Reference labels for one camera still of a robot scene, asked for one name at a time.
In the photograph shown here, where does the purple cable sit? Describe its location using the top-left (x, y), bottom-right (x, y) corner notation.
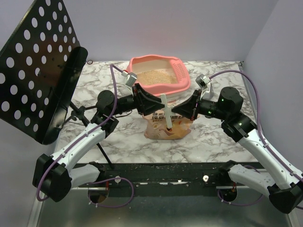
top-left (208, 70), bottom-right (303, 206)
top-left (36, 65), bottom-right (134, 209)

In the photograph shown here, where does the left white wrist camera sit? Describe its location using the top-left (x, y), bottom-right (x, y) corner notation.
top-left (122, 70), bottom-right (137, 88)

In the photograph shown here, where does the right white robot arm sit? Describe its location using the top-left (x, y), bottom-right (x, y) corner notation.
top-left (172, 87), bottom-right (303, 214)

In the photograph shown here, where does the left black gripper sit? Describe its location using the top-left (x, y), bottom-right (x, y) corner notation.
top-left (110, 83), bottom-right (165, 116)

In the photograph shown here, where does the grey bag sealing clip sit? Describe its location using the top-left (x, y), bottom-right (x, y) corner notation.
top-left (160, 93), bottom-right (175, 129)

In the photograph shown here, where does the beige cat litter bag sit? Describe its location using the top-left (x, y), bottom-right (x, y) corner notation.
top-left (143, 110), bottom-right (193, 140)

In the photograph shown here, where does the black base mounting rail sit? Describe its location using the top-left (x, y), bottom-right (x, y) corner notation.
top-left (78, 162), bottom-right (263, 197)

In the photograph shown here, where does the silver metal litter scoop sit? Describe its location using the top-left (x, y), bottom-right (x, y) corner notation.
top-left (201, 82), bottom-right (214, 100)

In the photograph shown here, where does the black perforated music stand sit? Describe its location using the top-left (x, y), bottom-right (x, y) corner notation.
top-left (0, 0), bottom-right (122, 169)

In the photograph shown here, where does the pink cat litter box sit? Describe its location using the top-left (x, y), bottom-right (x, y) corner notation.
top-left (126, 55), bottom-right (191, 97)

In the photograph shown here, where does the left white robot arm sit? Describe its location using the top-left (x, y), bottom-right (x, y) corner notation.
top-left (32, 83), bottom-right (165, 202)

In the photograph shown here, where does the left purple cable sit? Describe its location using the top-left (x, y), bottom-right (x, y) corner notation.
top-left (36, 65), bottom-right (134, 209)

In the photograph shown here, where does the clean litter in box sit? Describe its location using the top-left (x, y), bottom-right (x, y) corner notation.
top-left (137, 70), bottom-right (178, 85)

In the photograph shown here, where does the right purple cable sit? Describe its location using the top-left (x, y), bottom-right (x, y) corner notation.
top-left (208, 70), bottom-right (303, 206)

